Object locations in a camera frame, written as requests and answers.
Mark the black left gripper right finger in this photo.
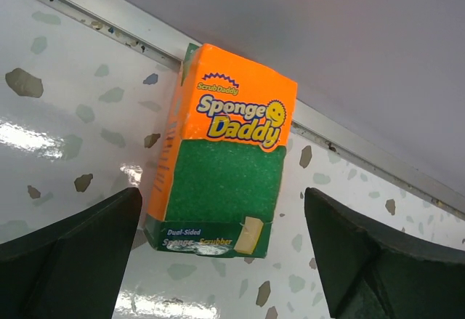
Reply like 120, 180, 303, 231
304, 188, 464, 318

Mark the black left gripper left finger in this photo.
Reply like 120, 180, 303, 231
1, 187, 142, 318

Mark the orange green Sponge Daddy box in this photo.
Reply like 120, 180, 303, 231
144, 44, 298, 258

